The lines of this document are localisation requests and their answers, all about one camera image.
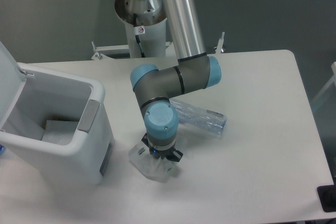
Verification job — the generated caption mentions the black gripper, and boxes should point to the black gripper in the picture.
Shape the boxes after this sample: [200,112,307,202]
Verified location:
[141,133,183,163]

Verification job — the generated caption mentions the clear plastic packaging bag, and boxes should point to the clear plastic packaging bag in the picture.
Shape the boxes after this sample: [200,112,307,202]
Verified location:
[128,142,176,182]

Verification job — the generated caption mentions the clear plastic water bottle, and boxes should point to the clear plastic water bottle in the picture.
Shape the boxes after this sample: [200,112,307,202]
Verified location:
[170,99,228,137]

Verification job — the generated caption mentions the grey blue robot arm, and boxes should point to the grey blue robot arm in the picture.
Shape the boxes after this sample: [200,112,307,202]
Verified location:
[114,0,222,162]

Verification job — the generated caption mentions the white trash can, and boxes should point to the white trash can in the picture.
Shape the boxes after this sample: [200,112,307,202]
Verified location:
[1,46,114,184]

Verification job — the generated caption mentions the blue object at left edge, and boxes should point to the blue object at left edge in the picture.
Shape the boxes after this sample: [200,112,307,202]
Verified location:
[0,145,6,156]

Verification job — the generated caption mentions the black clamp at table edge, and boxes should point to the black clamp at table edge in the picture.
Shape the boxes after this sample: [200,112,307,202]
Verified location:
[317,185,335,212]

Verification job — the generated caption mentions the white pedestal base frame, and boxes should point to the white pedestal base frame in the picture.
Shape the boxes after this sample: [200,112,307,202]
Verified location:
[90,31,226,60]

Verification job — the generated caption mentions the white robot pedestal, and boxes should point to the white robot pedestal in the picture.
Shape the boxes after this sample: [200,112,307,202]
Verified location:
[114,0,167,58]

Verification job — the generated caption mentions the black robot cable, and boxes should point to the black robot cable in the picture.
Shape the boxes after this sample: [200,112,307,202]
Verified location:
[132,13,146,58]

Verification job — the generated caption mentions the white frame at right edge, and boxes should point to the white frame at right edge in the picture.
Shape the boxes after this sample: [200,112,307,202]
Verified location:
[311,62,335,113]

